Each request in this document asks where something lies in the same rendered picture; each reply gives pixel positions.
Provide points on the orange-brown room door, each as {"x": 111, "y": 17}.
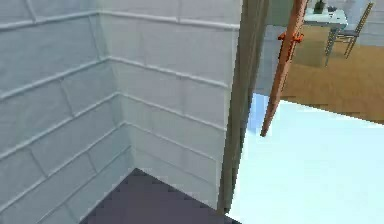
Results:
{"x": 283, "y": 73}

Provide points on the white table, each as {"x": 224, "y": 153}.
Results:
{"x": 328, "y": 18}

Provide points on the dark green house plant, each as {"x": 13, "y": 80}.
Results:
{"x": 319, "y": 6}

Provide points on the tan wooden chair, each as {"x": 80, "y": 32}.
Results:
{"x": 354, "y": 31}

